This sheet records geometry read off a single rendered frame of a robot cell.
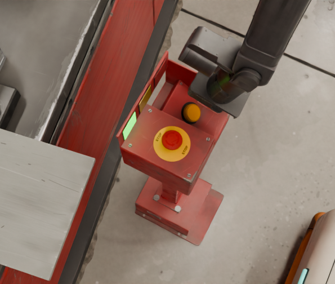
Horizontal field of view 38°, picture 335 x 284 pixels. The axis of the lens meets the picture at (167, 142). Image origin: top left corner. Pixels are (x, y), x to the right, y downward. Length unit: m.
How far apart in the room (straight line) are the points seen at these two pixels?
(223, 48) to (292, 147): 1.10
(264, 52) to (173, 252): 1.12
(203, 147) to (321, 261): 0.65
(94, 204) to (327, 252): 0.76
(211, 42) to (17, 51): 0.38
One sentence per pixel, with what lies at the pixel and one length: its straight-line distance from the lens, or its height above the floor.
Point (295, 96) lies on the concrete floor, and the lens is 1.90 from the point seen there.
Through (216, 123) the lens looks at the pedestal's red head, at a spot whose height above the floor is 0.70.
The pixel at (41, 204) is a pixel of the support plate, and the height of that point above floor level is 1.00.
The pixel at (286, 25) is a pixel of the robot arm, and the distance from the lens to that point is 0.63.
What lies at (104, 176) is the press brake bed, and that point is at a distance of 1.70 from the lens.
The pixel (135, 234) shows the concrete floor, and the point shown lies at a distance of 1.70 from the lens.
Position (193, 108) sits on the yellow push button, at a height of 0.73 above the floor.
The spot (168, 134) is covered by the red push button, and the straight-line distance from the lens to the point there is 0.93.
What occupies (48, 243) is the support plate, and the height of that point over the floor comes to 1.00.
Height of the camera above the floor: 1.68
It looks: 72 degrees down
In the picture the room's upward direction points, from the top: 1 degrees clockwise
